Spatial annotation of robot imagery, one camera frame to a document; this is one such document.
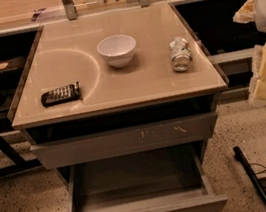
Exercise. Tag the grey top drawer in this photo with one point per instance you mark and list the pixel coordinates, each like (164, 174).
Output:
(125, 141)

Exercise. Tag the yellow foam-padded gripper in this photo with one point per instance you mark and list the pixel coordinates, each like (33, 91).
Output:
(257, 90)

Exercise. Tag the grey drawer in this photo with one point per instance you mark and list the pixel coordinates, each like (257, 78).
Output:
(163, 180)
(125, 141)

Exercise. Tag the grey drawer cabinet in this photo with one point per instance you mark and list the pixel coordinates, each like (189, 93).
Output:
(145, 91)

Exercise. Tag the clear glass jar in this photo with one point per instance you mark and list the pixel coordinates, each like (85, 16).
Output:
(180, 54)

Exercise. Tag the black metal frame left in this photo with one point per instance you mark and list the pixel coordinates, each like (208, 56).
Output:
(19, 164)

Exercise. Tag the white ceramic bowl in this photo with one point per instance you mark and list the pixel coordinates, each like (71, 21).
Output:
(117, 50)

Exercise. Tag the dark box on shelf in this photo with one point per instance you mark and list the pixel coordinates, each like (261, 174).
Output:
(13, 66)

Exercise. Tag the black calculator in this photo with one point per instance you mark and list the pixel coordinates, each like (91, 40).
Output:
(64, 94)

